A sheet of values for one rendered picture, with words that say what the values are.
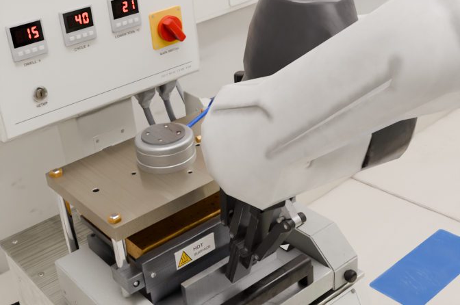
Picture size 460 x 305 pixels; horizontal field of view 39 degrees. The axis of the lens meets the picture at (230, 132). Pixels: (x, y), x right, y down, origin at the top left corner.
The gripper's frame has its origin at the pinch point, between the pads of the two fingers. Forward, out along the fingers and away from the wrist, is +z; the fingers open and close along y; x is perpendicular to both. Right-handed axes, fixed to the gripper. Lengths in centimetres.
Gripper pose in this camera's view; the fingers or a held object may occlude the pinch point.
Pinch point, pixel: (241, 258)
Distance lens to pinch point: 82.6
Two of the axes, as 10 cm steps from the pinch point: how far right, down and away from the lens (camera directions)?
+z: -1.4, 7.3, 6.6
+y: 6.3, 5.8, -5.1
